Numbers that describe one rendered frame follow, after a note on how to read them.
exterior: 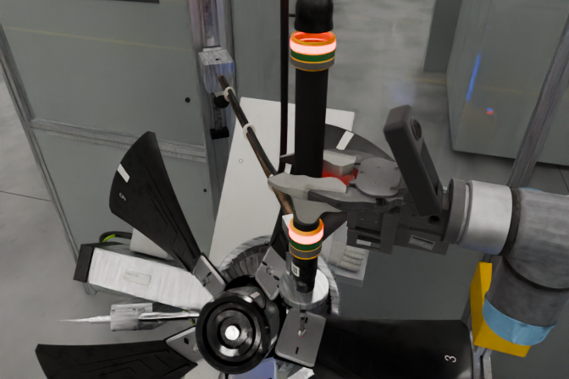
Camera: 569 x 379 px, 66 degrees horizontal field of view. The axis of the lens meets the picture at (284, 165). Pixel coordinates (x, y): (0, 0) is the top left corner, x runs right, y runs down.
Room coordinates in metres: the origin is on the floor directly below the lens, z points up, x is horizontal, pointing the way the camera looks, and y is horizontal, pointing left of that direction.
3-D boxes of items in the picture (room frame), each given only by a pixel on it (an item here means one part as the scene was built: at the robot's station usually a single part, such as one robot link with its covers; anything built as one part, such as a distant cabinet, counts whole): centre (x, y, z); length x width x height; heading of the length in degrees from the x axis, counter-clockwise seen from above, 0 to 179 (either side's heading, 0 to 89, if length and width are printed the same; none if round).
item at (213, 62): (1.01, 0.17, 1.39); 0.10 x 0.07 x 0.08; 18
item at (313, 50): (0.41, -0.03, 1.65); 0.04 x 0.04 x 0.01
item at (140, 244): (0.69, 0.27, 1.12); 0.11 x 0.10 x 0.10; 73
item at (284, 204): (0.70, 0.07, 1.39); 0.54 x 0.01 x 0.01; 18
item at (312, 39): (0.41, -0.03, 1.65); 0.04 x 0.04 x 0.03
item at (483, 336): (0.59, -0.46, 1.02); 0.16 x 0.10 x 0.11; 163
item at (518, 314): (0.35, -0.29, 1.38); 0.11 x 0.08 x 0.11; 156
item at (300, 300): (0.42, -0.02, 1.34); 0.09 x 0.07 x 0.10; 18
